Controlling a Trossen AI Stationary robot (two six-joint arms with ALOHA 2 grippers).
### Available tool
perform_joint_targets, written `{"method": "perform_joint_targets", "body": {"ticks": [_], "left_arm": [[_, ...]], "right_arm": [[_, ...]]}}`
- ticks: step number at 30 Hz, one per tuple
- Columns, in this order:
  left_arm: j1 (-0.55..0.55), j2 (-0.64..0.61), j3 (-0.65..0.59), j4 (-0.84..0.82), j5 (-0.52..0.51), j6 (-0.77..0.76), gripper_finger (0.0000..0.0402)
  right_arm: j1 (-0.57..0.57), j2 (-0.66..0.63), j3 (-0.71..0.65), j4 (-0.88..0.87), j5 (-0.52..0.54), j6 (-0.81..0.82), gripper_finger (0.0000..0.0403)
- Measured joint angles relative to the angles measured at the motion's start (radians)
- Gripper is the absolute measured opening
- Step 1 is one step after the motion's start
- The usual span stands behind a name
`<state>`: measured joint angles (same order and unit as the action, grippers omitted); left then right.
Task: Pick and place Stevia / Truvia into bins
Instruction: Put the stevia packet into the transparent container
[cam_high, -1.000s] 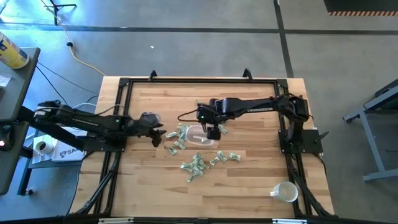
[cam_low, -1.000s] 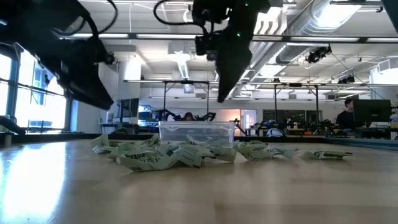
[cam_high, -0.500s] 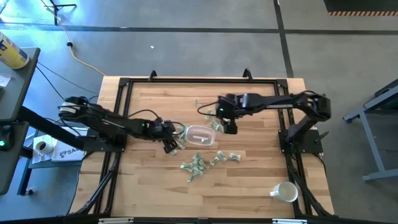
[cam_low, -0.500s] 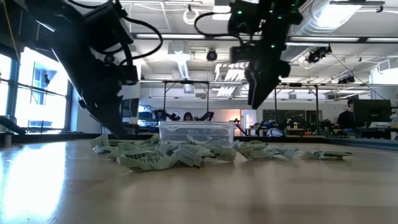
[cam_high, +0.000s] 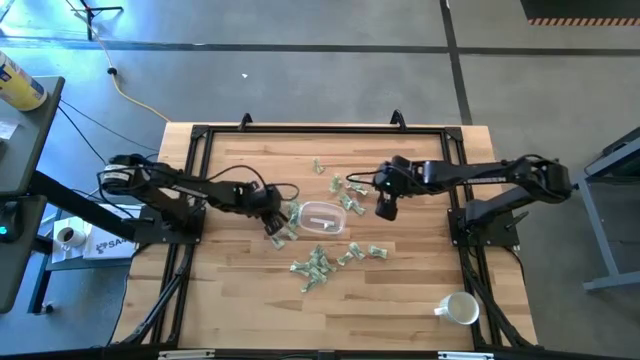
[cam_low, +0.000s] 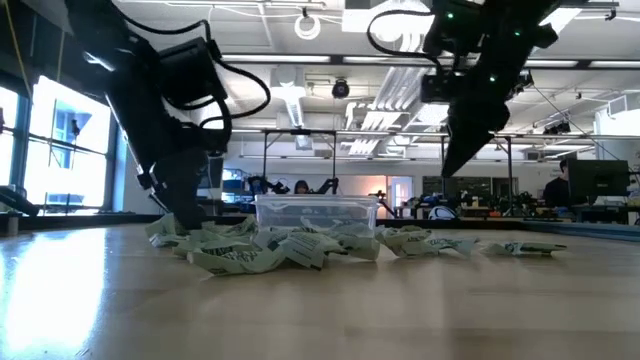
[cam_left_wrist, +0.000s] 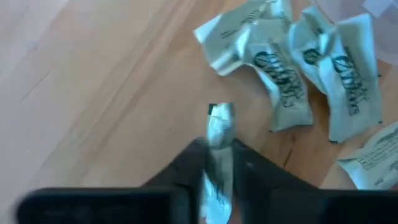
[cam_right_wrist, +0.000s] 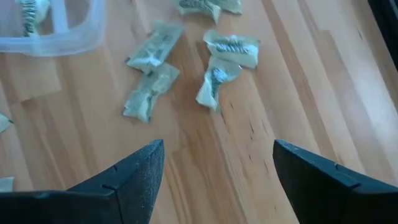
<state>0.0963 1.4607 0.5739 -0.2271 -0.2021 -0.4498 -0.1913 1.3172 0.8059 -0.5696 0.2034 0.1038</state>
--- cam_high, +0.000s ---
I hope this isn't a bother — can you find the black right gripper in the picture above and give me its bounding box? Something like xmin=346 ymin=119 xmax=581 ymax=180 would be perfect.
xmin=373 ymin=155 xmax=417 ymax=222

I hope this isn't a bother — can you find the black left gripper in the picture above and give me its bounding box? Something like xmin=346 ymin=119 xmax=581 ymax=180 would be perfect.
xmin=234 ymin=180 xmax=291 ymax=237

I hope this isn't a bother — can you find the clear plastic container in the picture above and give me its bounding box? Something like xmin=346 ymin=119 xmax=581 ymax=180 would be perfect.
xmin=297 ymin=200 xmax=348 ymax=236

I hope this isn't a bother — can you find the white ceramic mug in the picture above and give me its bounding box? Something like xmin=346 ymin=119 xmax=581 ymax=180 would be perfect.
xmin=433 ymin=291 xmax=481 ymax=326

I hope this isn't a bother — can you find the printed white booklet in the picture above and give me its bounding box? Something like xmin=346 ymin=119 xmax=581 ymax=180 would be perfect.
xmin=82 ymin=202 xmax=140 ymax=261

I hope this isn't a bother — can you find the white cup with coffee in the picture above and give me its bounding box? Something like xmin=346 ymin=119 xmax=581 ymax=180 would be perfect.
xmin=56 ymin=225 xmax=88 ymax=250

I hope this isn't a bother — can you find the grey metal table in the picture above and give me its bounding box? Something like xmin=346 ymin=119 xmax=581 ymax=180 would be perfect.
xmin=572 ymin=127 xmax=640 ymax=292

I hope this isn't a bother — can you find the dark grey side desk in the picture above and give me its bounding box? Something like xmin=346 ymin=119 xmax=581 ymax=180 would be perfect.
xmin=0 ymin=74 xmax=66 ymax=315

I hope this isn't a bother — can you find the black device with LED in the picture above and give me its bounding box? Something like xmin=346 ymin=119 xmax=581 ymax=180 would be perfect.
xmin=0 ymin=199 xmax=25 ymax=245

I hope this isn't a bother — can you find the black tripod stand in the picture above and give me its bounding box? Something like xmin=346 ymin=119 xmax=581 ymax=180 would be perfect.
xmin=74 ymin=0 xmax=125 ymax=42

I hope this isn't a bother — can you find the black mat with hazard stripe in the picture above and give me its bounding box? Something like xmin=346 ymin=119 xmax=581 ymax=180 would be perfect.
xmin=519 ymin=0 xmax=640 ymax=27

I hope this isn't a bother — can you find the yellow cylindrical canister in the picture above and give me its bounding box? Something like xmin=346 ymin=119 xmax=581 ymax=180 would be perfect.
xmin=0 ymin=49 xmax=49 ymax=112

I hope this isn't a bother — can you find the black aluminium table frame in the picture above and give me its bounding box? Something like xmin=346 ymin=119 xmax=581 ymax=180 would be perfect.
xmin=107 ymin=109 xmax=541 ymax=360

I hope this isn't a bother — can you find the silver metal bracket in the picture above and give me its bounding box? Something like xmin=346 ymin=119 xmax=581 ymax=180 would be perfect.
xmin=437 ymin=351 xmax=495 ymax=360
xmin=158 ymin=349 xmax=216 ymax=360

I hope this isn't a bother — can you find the black floor cable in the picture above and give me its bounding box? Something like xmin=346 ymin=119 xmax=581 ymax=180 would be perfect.
xmin=57 ymin=98 xmax=160 ymax=154
xmin=55 ymin=105 xmax=109 ymax=166

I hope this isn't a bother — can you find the yellow cable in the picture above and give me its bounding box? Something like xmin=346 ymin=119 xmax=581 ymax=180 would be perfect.
xmin=63 ymin=0 xmax=172 ymax=124

